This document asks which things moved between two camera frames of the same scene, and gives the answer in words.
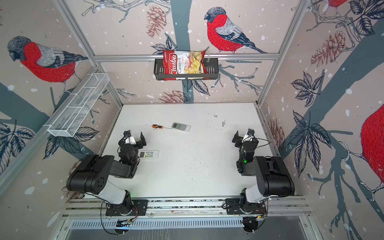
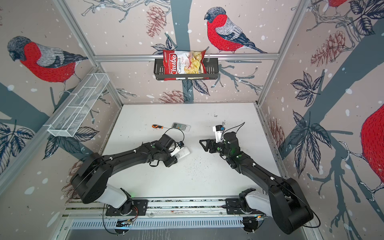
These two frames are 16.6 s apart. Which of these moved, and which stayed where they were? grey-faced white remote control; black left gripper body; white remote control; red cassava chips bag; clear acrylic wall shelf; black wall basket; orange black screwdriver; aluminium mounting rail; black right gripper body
Moved: white remote control; black left gripper body; black right gripper body
Stayed: clear acrylic wall shelf; black wall basket; aluminium mounting rail; red cassava chips bag; grey-faced white remote control; orange black screwdriver
